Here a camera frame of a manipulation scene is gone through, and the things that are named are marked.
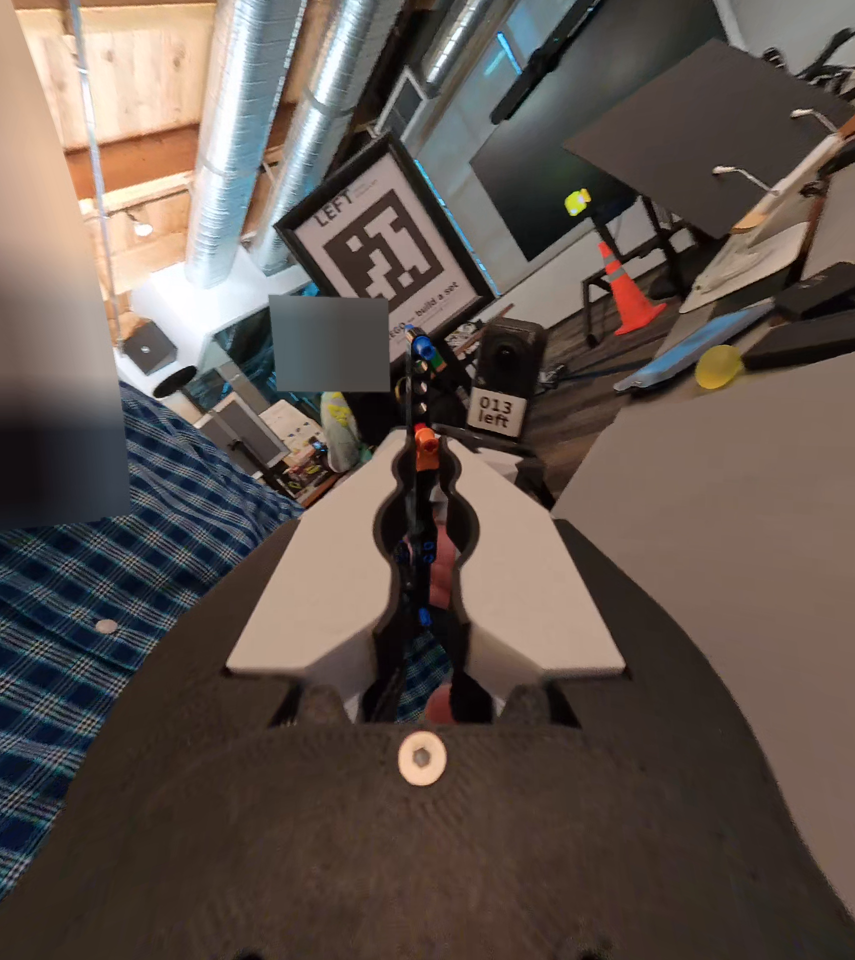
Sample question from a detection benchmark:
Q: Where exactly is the silver ventilation duct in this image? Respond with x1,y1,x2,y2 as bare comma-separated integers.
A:
186,0,309,290
255,0,380,275

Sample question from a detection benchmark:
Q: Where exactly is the framed black-white pattern poster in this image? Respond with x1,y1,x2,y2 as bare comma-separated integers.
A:
273,133,498,354

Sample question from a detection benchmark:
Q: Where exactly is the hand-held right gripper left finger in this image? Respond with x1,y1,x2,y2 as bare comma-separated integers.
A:
226,433,410,725

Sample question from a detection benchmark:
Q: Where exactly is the black wall screen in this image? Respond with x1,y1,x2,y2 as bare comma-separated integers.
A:
470,90,642,264

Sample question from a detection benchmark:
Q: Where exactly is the black board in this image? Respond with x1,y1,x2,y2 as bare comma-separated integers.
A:
562,37,855,240

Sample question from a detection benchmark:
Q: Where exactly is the black power bank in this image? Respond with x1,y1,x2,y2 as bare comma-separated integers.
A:
742,296,855,372

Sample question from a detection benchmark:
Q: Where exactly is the white wooden book stand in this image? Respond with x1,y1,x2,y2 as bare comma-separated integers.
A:
678,105,841,316

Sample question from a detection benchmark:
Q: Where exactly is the black toy beam assembly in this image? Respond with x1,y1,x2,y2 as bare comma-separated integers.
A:
393,324,447,721

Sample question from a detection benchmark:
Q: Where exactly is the yellow translucent disc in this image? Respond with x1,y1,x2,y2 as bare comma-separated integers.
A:
696,345,742,391

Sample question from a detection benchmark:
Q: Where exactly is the black video bar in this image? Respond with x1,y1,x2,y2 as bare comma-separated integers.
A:
491,0,605,125

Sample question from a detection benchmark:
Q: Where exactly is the black charger box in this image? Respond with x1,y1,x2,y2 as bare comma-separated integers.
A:
776,261,855,320

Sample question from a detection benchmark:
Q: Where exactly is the person's plaid shirt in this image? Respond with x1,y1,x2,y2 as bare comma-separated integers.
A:
0,382,305,886

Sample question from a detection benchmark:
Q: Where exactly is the white yellow printed bag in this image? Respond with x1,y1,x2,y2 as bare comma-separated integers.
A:
320,391,361,474

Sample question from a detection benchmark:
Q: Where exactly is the orange traffic cone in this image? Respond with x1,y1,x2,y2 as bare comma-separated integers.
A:
594,241,667,337

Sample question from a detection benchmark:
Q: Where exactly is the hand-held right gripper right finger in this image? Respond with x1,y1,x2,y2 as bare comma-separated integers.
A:
442,433,627,725

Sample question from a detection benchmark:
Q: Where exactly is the blue flat case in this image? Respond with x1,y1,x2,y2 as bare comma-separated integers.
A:
615,300,774,393

